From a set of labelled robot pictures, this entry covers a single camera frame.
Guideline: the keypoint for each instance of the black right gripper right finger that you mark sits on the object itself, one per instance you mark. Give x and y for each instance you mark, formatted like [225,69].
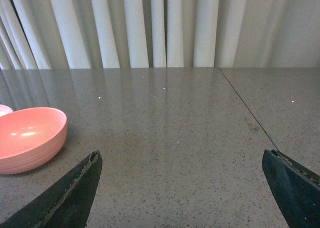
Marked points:
[295,188]

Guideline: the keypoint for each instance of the white pleated curtain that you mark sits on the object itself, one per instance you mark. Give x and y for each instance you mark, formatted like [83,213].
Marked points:
[96,34]

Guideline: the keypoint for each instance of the pink bowl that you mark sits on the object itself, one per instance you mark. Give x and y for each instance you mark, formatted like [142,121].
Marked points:
[30,137]

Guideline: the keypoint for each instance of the pink plate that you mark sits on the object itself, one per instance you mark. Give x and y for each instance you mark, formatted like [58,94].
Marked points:
[4,110]

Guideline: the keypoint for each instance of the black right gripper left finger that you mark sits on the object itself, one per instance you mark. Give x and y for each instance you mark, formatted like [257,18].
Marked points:
[65,204]

